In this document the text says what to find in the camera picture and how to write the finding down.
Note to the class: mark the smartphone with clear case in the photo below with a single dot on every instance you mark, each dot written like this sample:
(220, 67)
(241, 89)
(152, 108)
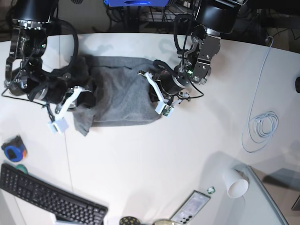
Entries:
(190, 208)

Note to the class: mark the black round object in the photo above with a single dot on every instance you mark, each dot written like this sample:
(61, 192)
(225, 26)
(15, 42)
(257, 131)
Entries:
(297, 84)

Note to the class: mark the round metal tin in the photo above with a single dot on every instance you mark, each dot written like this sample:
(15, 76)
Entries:
(163, 222)

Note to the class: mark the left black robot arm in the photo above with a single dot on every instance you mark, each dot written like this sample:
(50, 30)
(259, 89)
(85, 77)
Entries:
(213, 18)

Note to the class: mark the blue black tape measure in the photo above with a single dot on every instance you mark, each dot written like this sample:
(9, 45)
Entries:
(14, 149)

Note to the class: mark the small green white packet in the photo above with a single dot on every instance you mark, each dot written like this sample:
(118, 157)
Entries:
(211, 190)

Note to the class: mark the black computer keyboard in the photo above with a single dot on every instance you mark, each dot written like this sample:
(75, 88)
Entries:
(52, 199)

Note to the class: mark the green tape roll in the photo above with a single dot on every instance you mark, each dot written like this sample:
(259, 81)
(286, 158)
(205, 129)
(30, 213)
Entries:
(21, 168)

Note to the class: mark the white paper cup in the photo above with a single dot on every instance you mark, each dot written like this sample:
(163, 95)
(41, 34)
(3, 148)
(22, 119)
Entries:
(235, 184)

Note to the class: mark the blue box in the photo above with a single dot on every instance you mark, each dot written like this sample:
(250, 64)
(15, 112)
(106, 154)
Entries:
(135, 3)

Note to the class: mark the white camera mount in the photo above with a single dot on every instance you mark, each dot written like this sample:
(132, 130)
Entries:
(165, 101)
(60, 125)

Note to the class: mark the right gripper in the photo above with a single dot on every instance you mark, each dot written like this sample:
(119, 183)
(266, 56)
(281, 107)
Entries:
(57, 91)

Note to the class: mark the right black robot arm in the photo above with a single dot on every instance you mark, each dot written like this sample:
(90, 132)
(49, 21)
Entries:
(31, 23)

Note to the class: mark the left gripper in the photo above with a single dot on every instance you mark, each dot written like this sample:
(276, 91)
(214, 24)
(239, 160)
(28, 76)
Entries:
(171, 82)

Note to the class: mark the grey t-shirt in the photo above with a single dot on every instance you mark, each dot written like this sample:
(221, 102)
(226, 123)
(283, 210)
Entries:
(122, 95)

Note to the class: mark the grey laptop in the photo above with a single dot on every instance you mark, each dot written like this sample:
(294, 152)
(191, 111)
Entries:
(272, 198)

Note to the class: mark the black gold dotted lid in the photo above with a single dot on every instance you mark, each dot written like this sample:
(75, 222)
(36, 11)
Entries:
(129, 221)

